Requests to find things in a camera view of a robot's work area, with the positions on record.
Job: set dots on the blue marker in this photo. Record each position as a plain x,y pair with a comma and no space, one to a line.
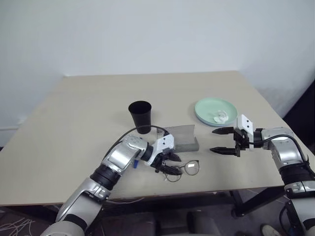
135,164

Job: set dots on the mint green plate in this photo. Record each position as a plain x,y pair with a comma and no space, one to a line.
211,108

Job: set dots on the black thin-rimmed glasses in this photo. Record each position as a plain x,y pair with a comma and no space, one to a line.
190,165

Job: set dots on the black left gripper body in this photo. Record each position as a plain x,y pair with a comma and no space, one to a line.
162,162

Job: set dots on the dark panel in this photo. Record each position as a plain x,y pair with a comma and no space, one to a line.
305,118

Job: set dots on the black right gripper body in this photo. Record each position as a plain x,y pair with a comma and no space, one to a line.
241,140

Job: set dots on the grey open glasses case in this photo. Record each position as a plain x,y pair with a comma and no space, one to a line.
184,147

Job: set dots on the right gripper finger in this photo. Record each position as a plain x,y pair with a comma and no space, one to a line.
224,150
225,130

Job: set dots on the black plastic cup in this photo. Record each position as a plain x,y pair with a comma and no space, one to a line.
140,118

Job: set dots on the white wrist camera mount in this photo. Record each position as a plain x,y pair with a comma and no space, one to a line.
244,123
163,143

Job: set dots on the white shoe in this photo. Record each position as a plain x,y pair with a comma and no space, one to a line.
270,231

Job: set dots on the light blue plate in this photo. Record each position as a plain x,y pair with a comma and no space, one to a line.
203,122

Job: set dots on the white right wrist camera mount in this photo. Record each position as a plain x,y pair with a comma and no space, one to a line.
244,123

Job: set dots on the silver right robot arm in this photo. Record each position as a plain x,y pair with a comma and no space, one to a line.
283,147

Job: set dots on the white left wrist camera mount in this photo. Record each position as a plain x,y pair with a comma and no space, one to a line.
163,143

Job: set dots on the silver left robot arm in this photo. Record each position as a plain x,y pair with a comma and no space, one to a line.
118,157

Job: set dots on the crumpled white paper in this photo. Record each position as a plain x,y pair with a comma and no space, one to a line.
221,116

